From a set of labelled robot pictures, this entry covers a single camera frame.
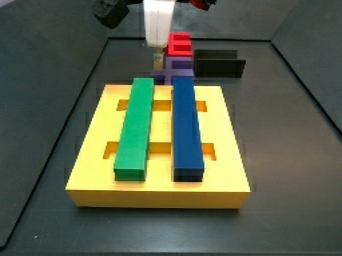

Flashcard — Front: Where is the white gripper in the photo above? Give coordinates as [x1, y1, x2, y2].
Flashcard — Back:
[143, 0, 176, 70]

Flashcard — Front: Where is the red E-shaped block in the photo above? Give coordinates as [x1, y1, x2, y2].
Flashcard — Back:
[164, 32, 192, 57]

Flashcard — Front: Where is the green bar block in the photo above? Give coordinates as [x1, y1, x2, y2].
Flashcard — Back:
[113, 78, 153, 181]

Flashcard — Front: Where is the black angle fixture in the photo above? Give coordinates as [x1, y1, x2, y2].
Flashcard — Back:
[193, 49, 245, 78]

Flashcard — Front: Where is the blue bar block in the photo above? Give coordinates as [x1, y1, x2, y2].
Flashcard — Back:
[172, 77, 204, 182]

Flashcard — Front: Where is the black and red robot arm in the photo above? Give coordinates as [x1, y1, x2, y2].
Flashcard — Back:
[92, 0, 217, 70]

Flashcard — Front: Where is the purple E-shaped block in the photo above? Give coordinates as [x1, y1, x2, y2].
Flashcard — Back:
[151, 57, 193, 85]

